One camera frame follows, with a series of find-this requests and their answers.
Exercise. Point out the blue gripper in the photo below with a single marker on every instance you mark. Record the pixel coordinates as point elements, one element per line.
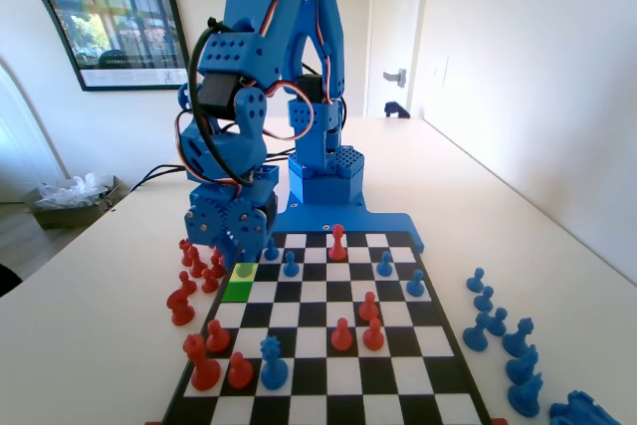
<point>209,218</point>

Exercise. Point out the blue board mounting plate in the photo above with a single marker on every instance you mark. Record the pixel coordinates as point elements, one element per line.
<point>348,221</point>

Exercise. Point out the white door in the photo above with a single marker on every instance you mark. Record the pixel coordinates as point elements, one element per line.
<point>393,22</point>

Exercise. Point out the cardboard box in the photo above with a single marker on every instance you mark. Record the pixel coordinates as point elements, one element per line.
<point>64,213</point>

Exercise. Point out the red chess piece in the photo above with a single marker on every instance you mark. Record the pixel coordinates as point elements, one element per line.
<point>197,266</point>
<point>186,253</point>

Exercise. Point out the chessboard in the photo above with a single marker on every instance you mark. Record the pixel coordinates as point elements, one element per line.
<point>318,295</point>

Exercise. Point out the blue chess piece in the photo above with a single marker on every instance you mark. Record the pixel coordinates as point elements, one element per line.
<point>519,341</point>
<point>526,397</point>
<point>522,367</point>

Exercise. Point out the clear plastic bag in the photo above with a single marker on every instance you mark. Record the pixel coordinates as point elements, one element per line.
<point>69,191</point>

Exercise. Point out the blue queen piece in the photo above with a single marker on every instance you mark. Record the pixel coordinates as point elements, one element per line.
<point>273,367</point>

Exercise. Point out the blue table clamp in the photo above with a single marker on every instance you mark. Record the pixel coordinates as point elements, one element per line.
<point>396,110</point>

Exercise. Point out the red chess queen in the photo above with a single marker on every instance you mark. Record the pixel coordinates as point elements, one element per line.
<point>337,246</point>

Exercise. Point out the large red piece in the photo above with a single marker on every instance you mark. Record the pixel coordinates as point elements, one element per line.
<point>203,370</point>

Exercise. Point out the black framed poster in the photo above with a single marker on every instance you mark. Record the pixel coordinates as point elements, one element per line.
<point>134,22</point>

